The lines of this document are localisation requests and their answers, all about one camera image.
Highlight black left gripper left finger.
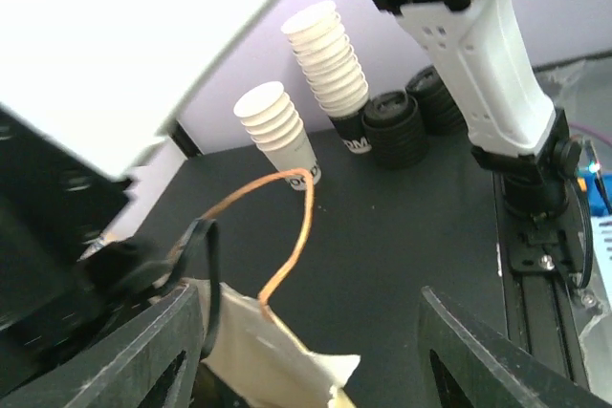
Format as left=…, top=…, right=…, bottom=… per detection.
left=1, top=286, right=203, bottom=407

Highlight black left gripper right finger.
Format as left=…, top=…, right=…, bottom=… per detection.
left=418, top=287, right=607, bottom=407

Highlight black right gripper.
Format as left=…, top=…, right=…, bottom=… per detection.
left=1, top=110, right=222, bottom=360

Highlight beige kraft paper bag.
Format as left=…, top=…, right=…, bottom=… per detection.
left=201, top=168, right=361, bottom=407

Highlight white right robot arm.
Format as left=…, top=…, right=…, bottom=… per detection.
left=1, top=0, right=570, bottom=364

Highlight short white cup stack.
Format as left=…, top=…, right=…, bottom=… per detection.
left=233, top=81, right=321, bottom=184

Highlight black cup lid stack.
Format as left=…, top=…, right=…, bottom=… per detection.
left=361, top=91, right=428, bottom=170

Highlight tall white cup stack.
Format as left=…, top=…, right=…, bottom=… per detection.
left=281, top=0, right=371, bottom=154

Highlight light blue cable duct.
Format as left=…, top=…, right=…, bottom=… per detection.
left=591, top=216, right=612, bottom=267

